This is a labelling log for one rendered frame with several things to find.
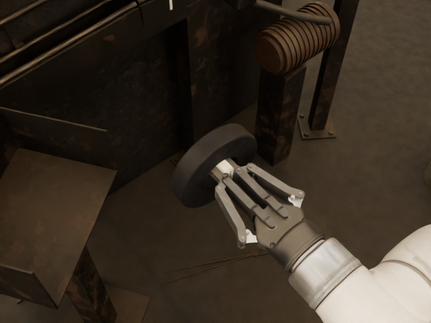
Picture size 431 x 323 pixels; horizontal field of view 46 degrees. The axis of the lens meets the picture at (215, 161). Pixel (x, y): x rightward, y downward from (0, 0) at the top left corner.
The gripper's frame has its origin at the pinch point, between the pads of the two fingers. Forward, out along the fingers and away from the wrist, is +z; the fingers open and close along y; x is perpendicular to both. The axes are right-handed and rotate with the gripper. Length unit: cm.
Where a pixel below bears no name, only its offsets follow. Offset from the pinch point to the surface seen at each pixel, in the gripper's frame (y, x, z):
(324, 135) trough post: 69, -73, 21
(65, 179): -18.0, -13.0, 20.2
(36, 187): -22.7, -13.3, 22.1
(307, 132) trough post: 65, -73, 25
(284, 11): 49, -17, 32
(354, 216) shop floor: 53, -72, -7
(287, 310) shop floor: 16, -72, -15
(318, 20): 55, -19, 26
